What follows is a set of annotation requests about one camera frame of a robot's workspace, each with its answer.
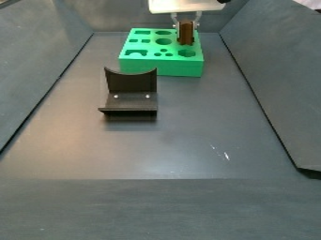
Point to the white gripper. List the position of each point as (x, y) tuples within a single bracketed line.
[(175, 6)]

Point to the brown star-shaped peg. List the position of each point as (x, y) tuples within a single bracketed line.
[(187, 32)]

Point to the green shape-sorter block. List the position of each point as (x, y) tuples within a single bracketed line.
[(153, 48)]

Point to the black curved bracket stand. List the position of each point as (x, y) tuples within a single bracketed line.
[(132, 92)]

